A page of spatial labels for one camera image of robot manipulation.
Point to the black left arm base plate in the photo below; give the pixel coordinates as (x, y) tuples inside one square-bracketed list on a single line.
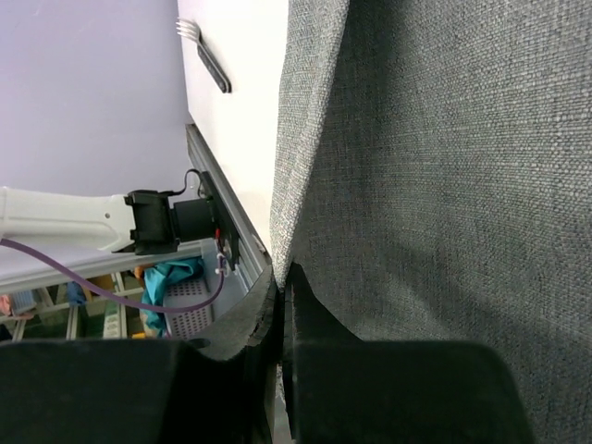
[(222, 222)]

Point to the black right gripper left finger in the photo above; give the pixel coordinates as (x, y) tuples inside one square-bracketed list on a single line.
[(216, 388)]

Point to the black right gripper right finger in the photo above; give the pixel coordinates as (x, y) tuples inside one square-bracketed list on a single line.
[(341, 389)]

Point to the teal cloth in basket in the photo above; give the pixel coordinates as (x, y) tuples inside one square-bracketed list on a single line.
[(156, 281)]

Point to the grey cloth napkin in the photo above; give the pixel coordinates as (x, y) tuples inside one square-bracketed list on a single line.
[(433, 179)]

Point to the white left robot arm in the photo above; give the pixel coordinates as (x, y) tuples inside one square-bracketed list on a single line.
[(140, 222)]

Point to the black handled fork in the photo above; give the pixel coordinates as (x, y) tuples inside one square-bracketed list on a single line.
[(190, 30)]

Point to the white perforated storage basket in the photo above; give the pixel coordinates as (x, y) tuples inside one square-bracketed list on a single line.
[(201, 303)]

